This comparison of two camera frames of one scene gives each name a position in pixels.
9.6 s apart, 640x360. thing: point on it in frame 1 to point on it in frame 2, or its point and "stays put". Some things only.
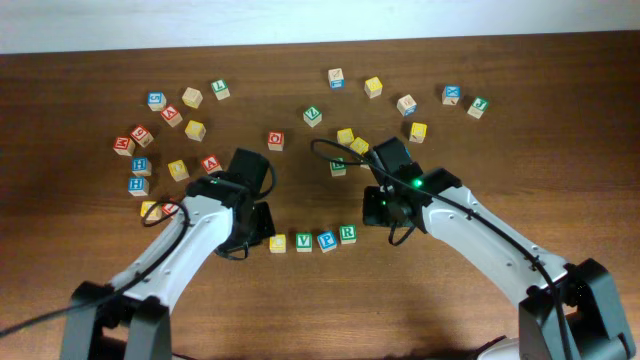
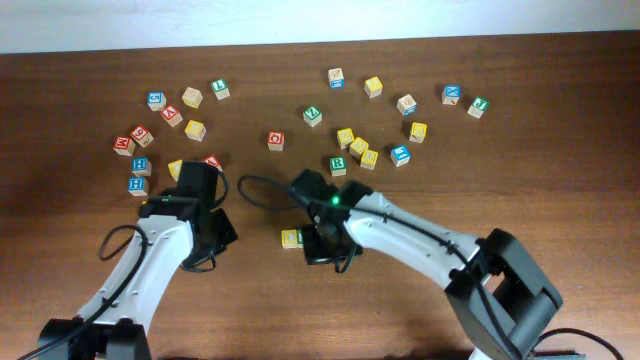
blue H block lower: [138, 186] stays put
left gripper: [265, 223] to [223, 230]
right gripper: [376, 214] to [323, 251]
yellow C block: [278, 243] to [289, 239]
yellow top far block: [373, 87] stays put
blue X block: [451, 94] stays put
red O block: [275, 140] stays put
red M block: [124, 146] stays put
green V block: [304, 242] stays put
